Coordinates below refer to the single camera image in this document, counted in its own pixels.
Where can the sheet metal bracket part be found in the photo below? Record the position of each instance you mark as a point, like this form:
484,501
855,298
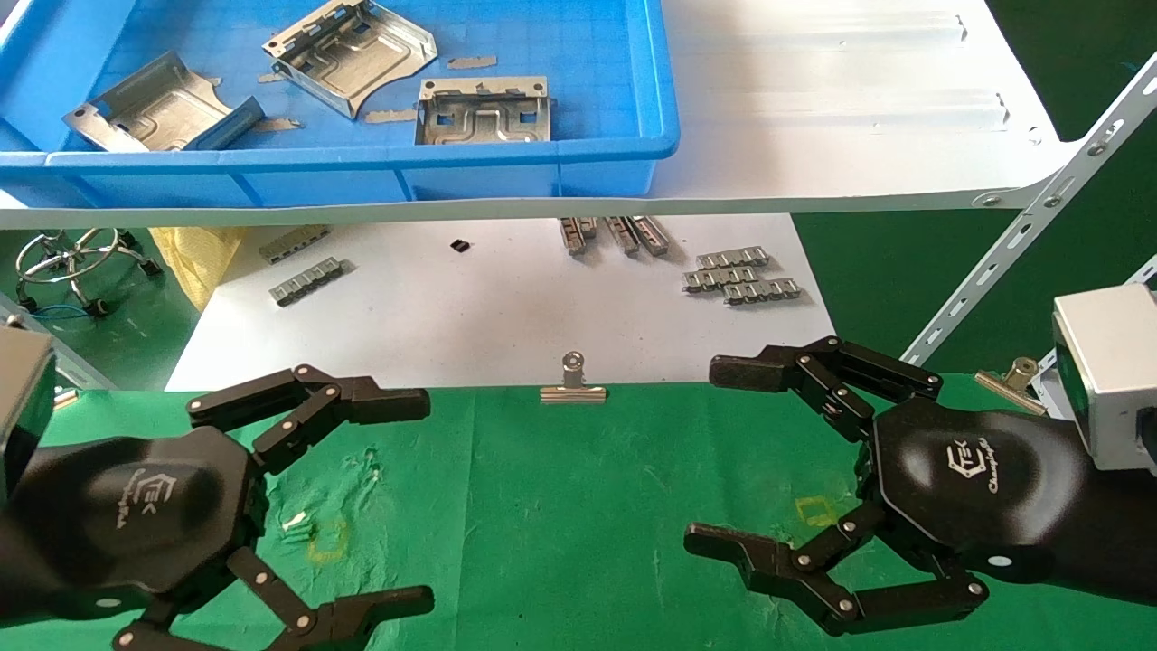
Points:
484,122
154,108
362,59

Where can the small flat metal strip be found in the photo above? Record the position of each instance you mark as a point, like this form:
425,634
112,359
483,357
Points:
276,125
390,116
270,77
471,62

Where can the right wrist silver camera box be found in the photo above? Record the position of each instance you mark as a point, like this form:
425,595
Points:
1107,371

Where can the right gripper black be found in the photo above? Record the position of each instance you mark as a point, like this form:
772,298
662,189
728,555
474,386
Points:
976,479

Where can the green cloth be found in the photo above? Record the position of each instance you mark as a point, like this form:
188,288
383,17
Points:
560,515

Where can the chrome stool base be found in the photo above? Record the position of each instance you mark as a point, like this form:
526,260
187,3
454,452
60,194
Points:
77,262

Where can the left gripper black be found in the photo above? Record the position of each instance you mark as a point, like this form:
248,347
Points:
136,515

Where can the yellow cloth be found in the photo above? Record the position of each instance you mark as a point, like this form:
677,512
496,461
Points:
194,258

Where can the ridged metal clip part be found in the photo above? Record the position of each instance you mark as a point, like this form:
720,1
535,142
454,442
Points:
294,244
762,291
575,235
622,235
307,281
733,258
719,278
653,235

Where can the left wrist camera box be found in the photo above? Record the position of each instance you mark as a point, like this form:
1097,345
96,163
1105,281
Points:
23,398

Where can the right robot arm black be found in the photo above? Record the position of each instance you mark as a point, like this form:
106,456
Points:
1121,533

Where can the blue plastic bin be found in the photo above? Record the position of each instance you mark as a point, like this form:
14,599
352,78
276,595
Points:
597,108

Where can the white flat board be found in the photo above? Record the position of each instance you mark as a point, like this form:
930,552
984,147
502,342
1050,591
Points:
488,316

